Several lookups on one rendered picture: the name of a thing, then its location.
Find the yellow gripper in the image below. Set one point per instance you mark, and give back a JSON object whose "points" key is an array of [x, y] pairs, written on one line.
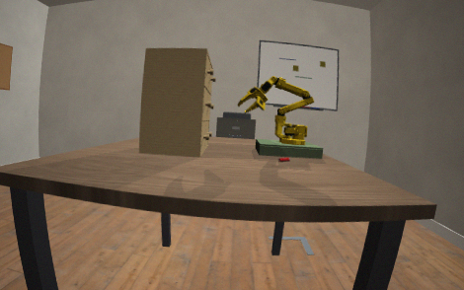
{"points": [[259, 95]]}

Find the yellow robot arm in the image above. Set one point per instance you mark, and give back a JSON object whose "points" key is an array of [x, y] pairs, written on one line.
{"points": [[297, 131]]}

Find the brown wooden chest of drawers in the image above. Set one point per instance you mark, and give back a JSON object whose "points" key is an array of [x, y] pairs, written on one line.
{"points": [[172, 101]]}

